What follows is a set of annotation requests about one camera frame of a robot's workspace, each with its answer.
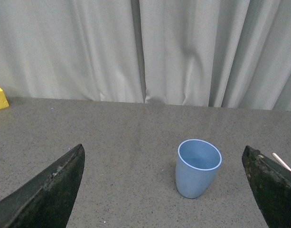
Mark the light wooden chopstick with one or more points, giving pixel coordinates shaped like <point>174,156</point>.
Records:
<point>277,157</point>

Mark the grey-white curtain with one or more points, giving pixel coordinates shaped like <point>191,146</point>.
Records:
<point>218,53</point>

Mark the blue plastic cup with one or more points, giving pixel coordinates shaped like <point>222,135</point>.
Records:
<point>196,166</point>

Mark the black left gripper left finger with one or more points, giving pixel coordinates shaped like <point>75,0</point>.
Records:
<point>47,200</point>

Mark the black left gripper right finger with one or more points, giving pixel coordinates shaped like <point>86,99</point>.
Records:
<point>271,187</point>

